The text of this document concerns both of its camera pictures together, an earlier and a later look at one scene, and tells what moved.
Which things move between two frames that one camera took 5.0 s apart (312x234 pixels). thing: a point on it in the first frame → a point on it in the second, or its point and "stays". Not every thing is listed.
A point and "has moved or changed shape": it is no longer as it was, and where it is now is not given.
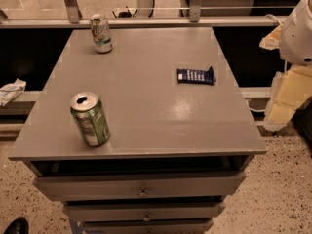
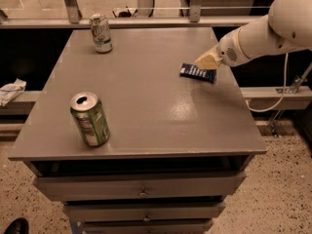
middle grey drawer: x=144 y=212 stays
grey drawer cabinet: x=176 y=151 stays
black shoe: x=19 y=226 stays
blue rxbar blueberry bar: x=198 y=77 has moved or changed shape
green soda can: x=92 y=119 stays
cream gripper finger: x=272 y=41 → x=208 y=61
